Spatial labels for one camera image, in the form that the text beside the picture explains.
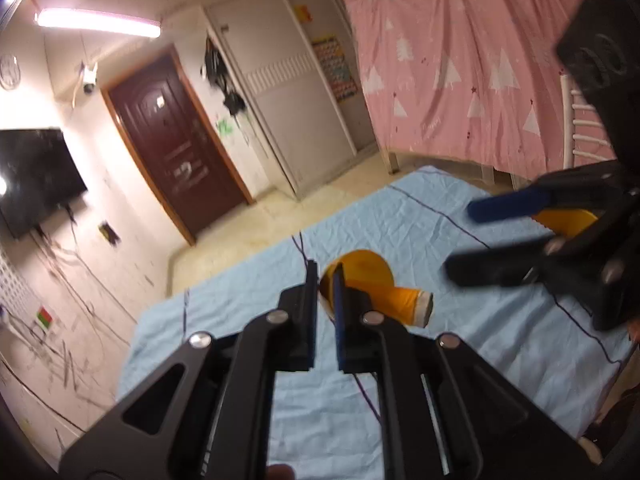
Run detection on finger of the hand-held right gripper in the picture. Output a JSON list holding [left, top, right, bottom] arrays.
[[444, 224, 609, 292], [467, 160, 624, 223]]

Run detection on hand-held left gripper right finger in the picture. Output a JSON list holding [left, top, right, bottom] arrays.
[[334, 262, 588, 480]]

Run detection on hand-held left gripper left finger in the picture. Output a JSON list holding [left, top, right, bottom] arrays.
[[59, 259, 321, 480]]

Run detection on yellow orange mushroom toy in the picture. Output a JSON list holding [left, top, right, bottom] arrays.
[[319, 249, 433, 328]]

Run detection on yellow plastic bin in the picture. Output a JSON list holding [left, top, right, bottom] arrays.
[[532, 207, 598, 238]]

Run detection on white chair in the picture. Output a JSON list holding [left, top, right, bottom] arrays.
[[560, 74, 618, 171]]

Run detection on light blue striped sheet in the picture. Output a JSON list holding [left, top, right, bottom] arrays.
[[117, 165, 631, 480]]

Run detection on pink tree print sheet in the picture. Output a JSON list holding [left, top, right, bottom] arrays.
[[345, 0, 626, 183]]

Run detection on white louvered wardrobe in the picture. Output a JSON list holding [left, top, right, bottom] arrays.
[[205, 0, 378, 201]]

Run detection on colourful grid poster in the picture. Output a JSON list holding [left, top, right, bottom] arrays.
[[311, 35, 358, 104]]

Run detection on dark red wooden door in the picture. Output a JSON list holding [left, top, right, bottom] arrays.
[[101, 44, 253, 247]]

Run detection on small black hanging bag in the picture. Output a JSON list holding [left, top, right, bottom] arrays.
[[222, 90, 246, 116]]

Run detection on large black hanging bag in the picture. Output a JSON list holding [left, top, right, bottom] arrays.
[[204, 35, 226, 86]]

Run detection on ceiling tube light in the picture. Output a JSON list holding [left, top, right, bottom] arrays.
[[34, 7, 162, 39]]

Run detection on wooden bed frame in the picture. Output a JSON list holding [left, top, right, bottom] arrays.
[[382, 147, 531, 186]]

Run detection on white dotted wall chart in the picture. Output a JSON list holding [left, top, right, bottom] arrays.
[[0, 252, 25, 318]]

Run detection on black wall television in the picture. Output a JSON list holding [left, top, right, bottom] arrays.
[[0, 128, 88, 240]]

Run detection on round wall clock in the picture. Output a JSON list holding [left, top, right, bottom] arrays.
[[0, 55, 22, 91]]

